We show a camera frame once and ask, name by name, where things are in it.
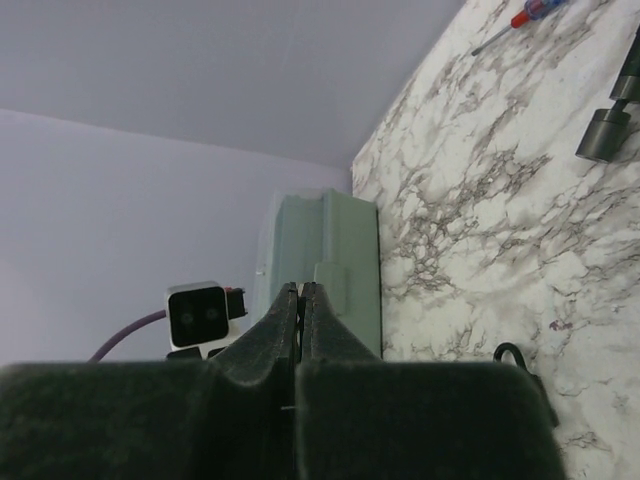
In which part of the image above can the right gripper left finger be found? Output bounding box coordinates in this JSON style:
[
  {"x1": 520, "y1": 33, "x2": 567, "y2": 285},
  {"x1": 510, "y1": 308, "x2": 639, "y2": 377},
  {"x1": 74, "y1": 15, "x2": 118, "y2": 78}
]
[{"x1": 207, "y1": 283, "x2": 298, "y2": 479}]

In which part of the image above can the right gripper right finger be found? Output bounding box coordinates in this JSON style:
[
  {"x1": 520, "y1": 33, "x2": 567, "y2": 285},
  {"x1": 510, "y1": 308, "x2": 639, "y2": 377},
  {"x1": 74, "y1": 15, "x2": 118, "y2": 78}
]
[{"x1": 297, "y1": 283, "x2": 381, "y2": 479}]

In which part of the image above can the black padlock with key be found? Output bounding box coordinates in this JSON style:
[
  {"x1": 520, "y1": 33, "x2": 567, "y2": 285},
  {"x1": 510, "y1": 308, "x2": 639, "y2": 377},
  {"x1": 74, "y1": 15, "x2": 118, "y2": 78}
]
[{"x1": 493, "y1": 342, "x2": 560, "y2": 429}]

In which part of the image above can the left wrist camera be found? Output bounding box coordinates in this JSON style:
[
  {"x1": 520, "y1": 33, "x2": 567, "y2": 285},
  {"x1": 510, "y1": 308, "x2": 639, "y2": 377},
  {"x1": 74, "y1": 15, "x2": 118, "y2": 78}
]
[{"x1": 165, "y1": 281, "x2": 248, "y2": 360}]

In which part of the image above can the black T-handle tool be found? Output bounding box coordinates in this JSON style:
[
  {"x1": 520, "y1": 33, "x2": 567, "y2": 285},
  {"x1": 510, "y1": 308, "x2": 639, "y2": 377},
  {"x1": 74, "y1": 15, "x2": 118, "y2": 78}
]
[{"x1": 576, "y1": 31, "x2": 639, "y2": 162}]

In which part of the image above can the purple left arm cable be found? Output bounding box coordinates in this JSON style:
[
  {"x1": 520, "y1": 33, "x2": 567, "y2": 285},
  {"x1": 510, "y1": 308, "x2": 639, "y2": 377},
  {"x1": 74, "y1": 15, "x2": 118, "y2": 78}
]
[{"x1": 87, "y1": 308, "x2": 169, "y2": 364}]

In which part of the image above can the red blue screwdriver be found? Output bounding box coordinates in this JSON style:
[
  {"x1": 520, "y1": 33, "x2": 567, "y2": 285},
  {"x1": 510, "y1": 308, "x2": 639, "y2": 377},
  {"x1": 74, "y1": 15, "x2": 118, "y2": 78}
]
[{"x1": 471, "y1": 0, "x2": 566, "y2": 57}]

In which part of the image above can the clear green plastic toolbox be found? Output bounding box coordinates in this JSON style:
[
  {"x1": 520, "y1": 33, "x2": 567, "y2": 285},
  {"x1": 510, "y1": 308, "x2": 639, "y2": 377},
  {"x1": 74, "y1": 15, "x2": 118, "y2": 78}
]
[{"x1": 249, "y1": 188, "x2": 382, "y2": 356}]

